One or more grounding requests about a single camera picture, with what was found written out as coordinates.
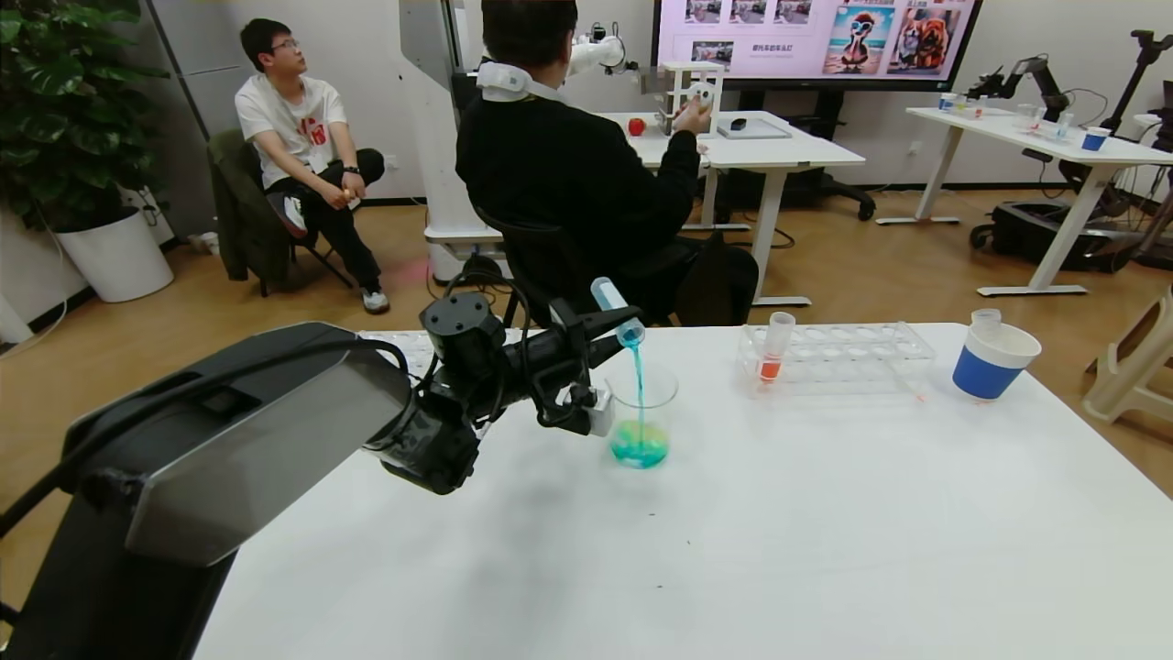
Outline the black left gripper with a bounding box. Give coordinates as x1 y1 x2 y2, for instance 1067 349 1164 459
503 297 644 388

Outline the chair with dark jacket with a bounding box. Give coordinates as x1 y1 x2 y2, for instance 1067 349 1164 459
207 128 355 298

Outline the grey flat tray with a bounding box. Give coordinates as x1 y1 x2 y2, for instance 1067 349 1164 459
717 119 793 141

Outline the grey tall cabinet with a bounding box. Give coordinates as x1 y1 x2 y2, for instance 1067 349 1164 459
147 0 253 241

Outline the white neck-worn headset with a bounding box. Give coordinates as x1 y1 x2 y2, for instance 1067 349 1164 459
477 60 569 104

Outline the blue and white paper cup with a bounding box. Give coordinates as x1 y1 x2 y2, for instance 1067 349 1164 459
951 323 1043 402

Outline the clear glass beaker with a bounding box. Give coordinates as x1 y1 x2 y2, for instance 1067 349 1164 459
605 363 681 470

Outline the white humanoid robot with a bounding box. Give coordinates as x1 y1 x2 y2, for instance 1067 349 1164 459
400 0 640 287

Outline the blue-pigment clear test tube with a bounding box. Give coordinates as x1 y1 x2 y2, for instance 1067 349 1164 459
590 277 647 349

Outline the large wall display screen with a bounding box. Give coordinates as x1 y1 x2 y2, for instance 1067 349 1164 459
653 0 983 91

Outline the white small drawer unit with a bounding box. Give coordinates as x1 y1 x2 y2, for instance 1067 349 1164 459
639 60 725 138

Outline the person in white t-shirt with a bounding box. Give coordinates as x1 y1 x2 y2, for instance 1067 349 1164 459
234 18 392 315

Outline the person in black sweater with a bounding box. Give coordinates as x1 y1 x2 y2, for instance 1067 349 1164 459
455 0 762 328

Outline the white standing desk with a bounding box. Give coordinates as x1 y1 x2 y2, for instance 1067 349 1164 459
875 105 1173 299
600 112 865 308

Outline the black display stand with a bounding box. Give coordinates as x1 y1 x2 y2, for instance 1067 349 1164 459
715 88 876 226

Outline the large green potted plant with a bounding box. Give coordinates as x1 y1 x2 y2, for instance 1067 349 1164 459
0 0 173 232

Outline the clear acrylic test tube rack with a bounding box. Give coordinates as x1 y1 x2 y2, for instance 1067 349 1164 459
738 321 936 400
357 328 441 377

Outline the orange-pigment clear test tube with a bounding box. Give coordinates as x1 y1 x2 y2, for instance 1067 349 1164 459
757 312 796 384

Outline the black office chair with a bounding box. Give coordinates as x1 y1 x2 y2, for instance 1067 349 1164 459
472 211 707 328

